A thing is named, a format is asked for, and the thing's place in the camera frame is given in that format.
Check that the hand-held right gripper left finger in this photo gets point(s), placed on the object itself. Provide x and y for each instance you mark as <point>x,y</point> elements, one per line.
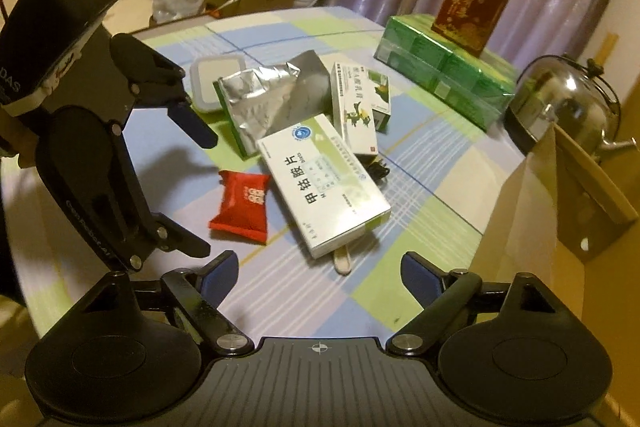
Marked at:
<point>222,269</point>

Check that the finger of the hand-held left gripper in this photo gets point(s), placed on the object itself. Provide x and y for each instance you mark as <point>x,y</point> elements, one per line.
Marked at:
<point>195,124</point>
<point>185,242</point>

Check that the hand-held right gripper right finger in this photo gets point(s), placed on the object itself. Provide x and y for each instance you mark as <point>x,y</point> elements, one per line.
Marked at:
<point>415,274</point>

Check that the red candy packet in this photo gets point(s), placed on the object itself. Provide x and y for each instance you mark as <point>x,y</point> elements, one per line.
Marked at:
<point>240,207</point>

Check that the wooden stick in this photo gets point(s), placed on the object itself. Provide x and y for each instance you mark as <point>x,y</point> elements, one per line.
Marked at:
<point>344,262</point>

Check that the silver foil bag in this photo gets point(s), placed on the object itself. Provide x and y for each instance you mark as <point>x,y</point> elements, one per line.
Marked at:
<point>270,102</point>

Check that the large white medicine box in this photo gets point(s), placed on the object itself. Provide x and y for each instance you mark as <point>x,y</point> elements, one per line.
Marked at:
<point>320,187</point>

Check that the brown cardboard box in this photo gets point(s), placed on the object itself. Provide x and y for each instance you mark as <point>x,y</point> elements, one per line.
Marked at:
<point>530,217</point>

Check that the white lidded container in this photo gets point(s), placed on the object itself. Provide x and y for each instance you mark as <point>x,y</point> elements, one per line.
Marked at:
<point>212,77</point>

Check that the checked tablecloth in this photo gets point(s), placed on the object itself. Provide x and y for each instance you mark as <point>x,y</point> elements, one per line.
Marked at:
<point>435,187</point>

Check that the long white green medicine box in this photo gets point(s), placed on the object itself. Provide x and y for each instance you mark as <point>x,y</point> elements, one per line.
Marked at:
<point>352,117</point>

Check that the small green white box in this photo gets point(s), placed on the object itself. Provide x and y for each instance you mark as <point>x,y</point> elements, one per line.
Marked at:
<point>381,94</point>

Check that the green tissue multipack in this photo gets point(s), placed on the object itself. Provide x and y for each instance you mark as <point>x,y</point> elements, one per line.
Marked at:
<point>450,72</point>

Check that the stainless steel kettle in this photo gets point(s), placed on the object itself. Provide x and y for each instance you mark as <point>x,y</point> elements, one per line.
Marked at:
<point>565,97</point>

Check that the dark red gift box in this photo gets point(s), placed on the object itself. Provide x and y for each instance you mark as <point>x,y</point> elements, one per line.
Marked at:
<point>467,7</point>

